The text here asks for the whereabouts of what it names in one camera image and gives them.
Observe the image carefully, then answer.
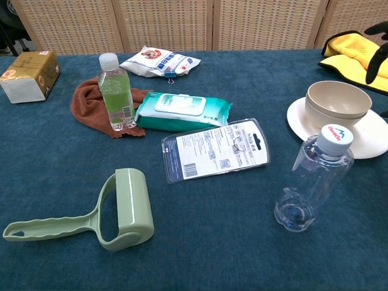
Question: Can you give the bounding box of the brown cloth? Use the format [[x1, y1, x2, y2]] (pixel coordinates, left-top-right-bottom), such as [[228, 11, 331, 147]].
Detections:
[[70, 77, 151, 139]]

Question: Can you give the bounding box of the blue carpet table cover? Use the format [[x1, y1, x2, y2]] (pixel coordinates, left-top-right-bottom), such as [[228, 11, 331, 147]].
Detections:
[[0, 48, 388, 291]]

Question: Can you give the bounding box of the razor blister pack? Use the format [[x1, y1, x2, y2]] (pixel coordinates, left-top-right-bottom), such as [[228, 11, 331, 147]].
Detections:
[[161, 118, 271, 184]]

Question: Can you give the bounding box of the green label water bottle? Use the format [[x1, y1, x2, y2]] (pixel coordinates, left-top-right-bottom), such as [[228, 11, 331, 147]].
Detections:
[[97, 52, 136, 132]]

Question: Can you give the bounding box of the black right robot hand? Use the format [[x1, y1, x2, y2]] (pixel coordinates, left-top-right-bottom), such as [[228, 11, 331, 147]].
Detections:
[[364, 21, 388, 119]]

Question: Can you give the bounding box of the wicker folding screen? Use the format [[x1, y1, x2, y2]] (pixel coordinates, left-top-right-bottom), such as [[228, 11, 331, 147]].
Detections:
[[8, 0, 388, 56]]

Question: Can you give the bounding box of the clear empty plastic bottle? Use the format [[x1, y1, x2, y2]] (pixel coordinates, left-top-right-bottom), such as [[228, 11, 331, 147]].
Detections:
[[273, 123, 355, 233]]

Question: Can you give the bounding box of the gold tissue box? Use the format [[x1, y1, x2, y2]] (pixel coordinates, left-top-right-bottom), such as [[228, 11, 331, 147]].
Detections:
[[0, 50, 61, 104]]

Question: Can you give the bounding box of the green lint roller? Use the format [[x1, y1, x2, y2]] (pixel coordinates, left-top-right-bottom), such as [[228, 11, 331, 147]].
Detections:
[[2, 168, 155, 252]]

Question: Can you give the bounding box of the white sugar bag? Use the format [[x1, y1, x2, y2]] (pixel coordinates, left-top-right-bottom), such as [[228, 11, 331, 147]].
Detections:
[[119, 45, 202, 78]]

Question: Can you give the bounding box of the white round plate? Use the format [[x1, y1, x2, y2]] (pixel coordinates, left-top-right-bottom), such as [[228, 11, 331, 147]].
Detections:
[[286, 96, 388, 159]]

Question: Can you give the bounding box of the green wet wipes pack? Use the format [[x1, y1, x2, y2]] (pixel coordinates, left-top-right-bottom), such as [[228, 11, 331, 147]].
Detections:
[[134, 92, 233, 132]]

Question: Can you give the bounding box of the black metal stand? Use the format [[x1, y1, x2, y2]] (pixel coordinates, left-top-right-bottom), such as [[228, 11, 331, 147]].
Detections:
[[0, 0, 32, 56]]

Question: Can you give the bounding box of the yellow towel with black trim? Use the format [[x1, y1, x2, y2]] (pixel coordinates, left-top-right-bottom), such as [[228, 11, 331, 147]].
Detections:
[[317, 30, 388, 95]]

